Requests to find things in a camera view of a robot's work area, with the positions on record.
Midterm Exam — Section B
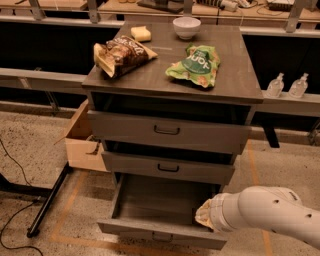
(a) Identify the grey bottom drawer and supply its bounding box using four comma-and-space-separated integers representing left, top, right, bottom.
98, 174, 226, 250

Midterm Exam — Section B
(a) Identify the grey drawer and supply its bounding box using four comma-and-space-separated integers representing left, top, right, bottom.
102, 151, 234, 185
98, 174, 226, 250
87, 110, 251, 154

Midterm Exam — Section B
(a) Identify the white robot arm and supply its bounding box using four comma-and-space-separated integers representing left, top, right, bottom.
195, 186, 320, 249

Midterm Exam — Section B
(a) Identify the grey middle drawer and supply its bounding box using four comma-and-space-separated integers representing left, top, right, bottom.
102, 151, 234, 185

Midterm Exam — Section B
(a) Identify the grey top drawer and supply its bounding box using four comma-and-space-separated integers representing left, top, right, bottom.
87, 110, 251, 154

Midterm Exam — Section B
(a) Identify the dark grey drawer cabinet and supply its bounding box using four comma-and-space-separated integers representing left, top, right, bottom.
83, 23, 263, 185

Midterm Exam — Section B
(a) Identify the cardboard box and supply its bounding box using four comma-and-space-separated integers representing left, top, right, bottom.
57, 100, 107, 172

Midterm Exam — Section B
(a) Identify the left clear pump bottle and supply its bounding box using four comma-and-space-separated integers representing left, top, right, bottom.
266, 73, 284, 98

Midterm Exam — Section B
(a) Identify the green snack bag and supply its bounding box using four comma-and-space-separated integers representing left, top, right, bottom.
165, 44, 220, 88

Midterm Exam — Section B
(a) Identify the black table leg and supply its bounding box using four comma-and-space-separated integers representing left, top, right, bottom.
27, 163, 72, 238

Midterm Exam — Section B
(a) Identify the brown chip bag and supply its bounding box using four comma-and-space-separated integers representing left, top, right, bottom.
93, 36, 158, 78

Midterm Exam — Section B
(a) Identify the white ceramic bowl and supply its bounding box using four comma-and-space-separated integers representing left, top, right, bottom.
173, 16, 201, 40

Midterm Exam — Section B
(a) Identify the yellow sponge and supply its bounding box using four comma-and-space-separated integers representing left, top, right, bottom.
131, 26, 151, 42

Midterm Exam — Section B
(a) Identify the black floor cable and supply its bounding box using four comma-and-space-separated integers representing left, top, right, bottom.
0, 139, 44, 256

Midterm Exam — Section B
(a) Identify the grey metal shelf rail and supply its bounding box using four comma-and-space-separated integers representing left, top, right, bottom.
0, 68, 86, 95

